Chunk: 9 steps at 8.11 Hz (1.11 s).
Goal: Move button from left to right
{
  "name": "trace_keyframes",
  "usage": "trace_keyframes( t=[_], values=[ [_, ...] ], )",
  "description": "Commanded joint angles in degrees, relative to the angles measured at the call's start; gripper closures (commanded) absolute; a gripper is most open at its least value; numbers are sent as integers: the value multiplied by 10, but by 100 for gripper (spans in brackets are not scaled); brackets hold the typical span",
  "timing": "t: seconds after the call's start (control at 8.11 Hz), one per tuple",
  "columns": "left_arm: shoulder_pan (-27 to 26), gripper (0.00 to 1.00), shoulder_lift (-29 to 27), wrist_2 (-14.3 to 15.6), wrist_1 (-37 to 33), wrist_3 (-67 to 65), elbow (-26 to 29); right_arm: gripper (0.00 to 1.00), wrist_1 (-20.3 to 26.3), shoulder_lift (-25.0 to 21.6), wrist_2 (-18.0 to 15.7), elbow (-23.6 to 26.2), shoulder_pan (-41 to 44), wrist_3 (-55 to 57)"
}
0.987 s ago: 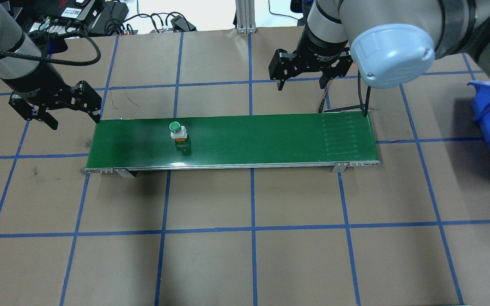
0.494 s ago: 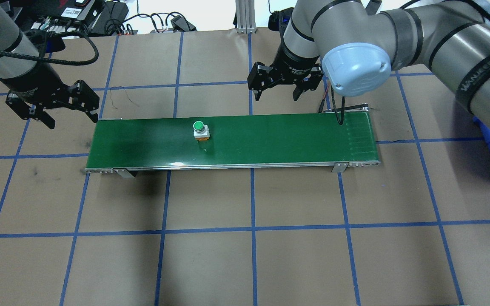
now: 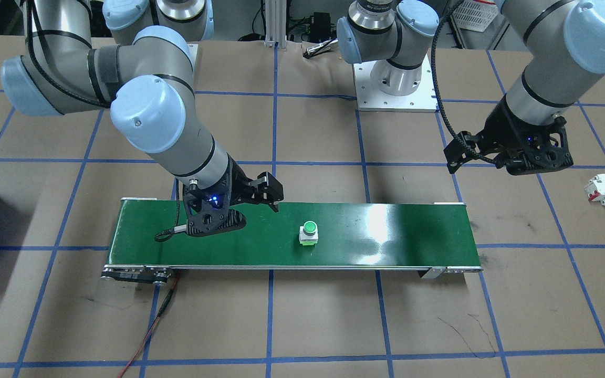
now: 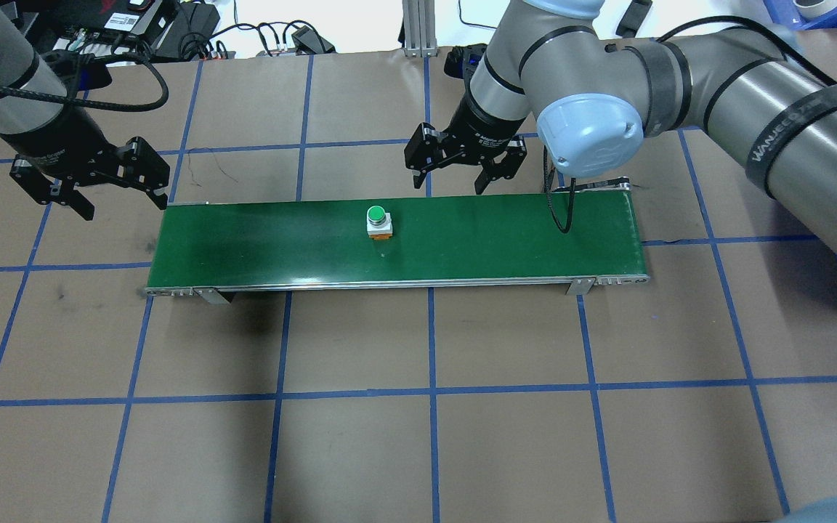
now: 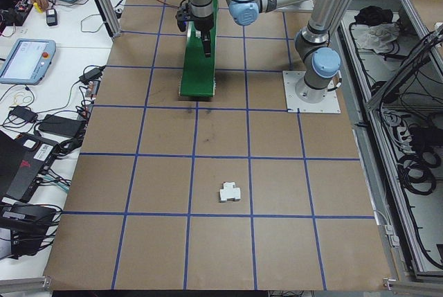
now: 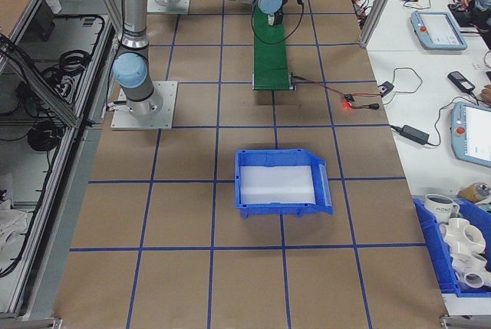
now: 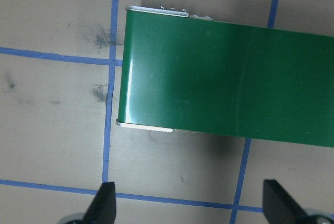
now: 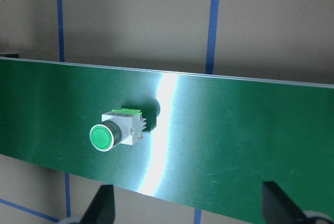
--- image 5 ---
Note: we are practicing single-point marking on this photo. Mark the white plastic button part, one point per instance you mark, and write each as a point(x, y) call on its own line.
point(229, 193)

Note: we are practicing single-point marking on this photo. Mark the green belt conveyor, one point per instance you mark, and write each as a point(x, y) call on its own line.
point(197, 79)

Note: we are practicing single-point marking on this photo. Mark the small connector board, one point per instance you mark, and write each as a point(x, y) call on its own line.
point(92, 89)

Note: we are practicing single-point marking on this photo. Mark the large black power brick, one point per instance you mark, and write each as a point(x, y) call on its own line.
point(60, 125)

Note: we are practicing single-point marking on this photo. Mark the small yellow object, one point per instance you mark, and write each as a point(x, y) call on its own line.
point(37, 8)

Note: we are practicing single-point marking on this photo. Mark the black cloth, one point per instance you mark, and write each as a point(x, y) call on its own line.
point(375, 14)

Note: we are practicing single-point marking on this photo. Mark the white crumpled bag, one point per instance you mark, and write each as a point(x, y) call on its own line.
point(380, 36)

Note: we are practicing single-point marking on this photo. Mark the white power strip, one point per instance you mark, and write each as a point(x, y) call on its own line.
point(398, 125)

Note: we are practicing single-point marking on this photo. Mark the black computer with white label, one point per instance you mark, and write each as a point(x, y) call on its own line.
point(20, 162)

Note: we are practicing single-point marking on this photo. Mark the black equipment box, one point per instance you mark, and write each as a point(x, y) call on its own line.
point(24, 221)

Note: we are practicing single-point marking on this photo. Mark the aluminium table edge bar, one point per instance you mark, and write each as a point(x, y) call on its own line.
point(24, 282)
point(415, 284)

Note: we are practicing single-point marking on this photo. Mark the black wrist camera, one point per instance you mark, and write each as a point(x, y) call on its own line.
point(181, 20)

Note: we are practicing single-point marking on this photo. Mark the aluminium extrusion post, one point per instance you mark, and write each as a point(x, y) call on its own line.
point(104, 2)

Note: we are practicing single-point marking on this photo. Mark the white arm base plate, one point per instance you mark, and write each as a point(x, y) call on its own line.
point(294, 103)

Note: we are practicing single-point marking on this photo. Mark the metal bar frame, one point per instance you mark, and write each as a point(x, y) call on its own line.
point(373, 165)

